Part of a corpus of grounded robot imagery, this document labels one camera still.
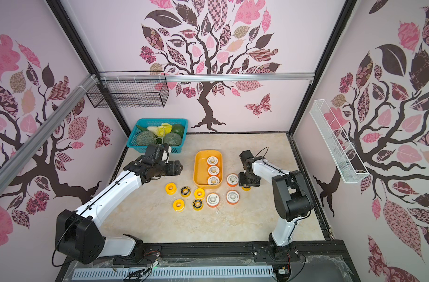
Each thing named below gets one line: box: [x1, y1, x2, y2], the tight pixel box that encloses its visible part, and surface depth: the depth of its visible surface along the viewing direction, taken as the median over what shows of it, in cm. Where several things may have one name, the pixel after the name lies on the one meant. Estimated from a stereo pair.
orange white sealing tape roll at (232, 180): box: [226, 173, 239, 188], surface depth 97 cm
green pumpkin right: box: [162, 132, 183, 147], surface depth 106 cm
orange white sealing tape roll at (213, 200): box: [205, 192, 220, 208], surface depth 89 cm
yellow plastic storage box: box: [192, 149, 224, 190], surface depth 100 cm
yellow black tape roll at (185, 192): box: [179, 186, 192, 198], surface depth 94 cm
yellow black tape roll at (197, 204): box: [192, 198, 204, 211], surface depth 89 cm
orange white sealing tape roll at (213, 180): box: [207, 175, 220, 186], surface depth 97 cm
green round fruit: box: [171, 123, 185, 140], surface depth 113 cm
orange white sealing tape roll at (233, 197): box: [225, 189, 240, 206], surface depth 91 cm
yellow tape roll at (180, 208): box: [172, 198, 186, 213], surface depth 88 cm
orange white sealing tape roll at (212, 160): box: [206, 155, 219, 166], surface depth 106 cm
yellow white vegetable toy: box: [146, 122, 173, 137], surface depth 116 cm
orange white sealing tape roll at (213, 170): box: [207, 165, 220, 176], surface depth 100 cm
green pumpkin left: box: [135, 131, 157, 146], surface depth 105 cm
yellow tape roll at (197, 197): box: [193, 188, 206, 201], surface depth 92 cm
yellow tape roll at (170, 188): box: [164, 182, 178, 196], surface depth 94 cm
